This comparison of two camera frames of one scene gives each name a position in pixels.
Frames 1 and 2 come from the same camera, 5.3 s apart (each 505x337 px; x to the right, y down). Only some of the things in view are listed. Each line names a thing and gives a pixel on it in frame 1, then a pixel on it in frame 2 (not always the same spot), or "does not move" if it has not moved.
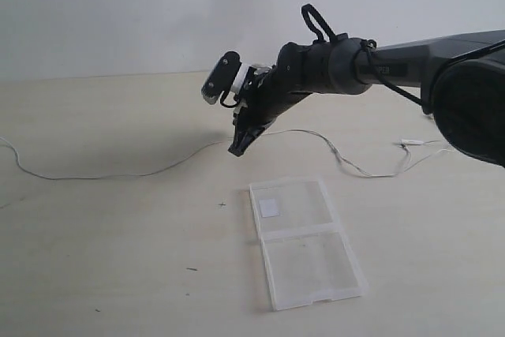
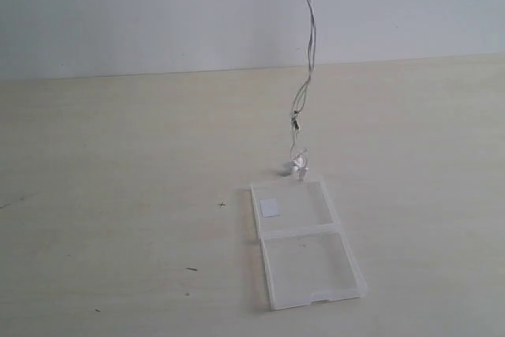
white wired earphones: x=376 y=174 to x=298 y=157
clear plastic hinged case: x=308 y=254 does not move
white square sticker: x=268 y=207 does not move
